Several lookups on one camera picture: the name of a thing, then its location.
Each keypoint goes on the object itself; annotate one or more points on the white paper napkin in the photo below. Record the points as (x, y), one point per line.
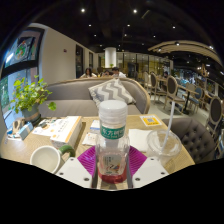
(138, 139)

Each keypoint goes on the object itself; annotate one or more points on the group of ceiling lights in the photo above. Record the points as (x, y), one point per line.
(82, 10)

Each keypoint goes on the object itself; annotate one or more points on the group of dining chairs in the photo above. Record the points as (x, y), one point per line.
(171, 88)

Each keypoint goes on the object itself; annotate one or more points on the yellow square table sticker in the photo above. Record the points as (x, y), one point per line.
(150, 120)

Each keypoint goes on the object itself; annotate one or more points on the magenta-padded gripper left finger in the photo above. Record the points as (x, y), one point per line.
(73, 171)

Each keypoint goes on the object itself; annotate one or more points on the clear plastic water bottle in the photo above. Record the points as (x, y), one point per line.
(112, 146)

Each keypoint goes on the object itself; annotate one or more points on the blue white tissue pack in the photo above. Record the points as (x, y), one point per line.
(95, 126)

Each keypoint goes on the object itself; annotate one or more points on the grey white chevron pillow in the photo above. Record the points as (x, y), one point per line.
(111, 91)

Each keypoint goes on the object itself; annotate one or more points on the curved grey sofa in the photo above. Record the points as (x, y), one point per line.
(71, 91)

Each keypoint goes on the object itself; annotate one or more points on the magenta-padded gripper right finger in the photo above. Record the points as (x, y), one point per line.
(150, 171)

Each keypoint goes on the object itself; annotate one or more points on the window with festive decals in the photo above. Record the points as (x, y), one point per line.
(20, 50)

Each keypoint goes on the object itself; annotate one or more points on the clear plastic cup with straw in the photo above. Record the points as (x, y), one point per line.
(163, 146)

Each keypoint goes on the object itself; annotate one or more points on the person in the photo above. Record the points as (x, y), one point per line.
(117, 72)
(88, 73)
(106, 73)

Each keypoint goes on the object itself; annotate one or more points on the tufted grey armchair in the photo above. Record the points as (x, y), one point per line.
(191, 136)

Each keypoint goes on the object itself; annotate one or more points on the white paper slip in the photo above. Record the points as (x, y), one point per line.
(89, 139)

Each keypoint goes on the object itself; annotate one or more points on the green potted plant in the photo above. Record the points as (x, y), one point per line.
(28, 96)

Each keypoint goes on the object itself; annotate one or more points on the flat round red coaster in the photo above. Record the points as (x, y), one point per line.
(111, 179)

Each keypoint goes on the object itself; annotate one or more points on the small light blue box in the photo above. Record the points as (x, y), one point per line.
(26, 130)

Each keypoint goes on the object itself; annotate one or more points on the long white cardboard box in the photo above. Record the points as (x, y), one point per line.
(66, 130)

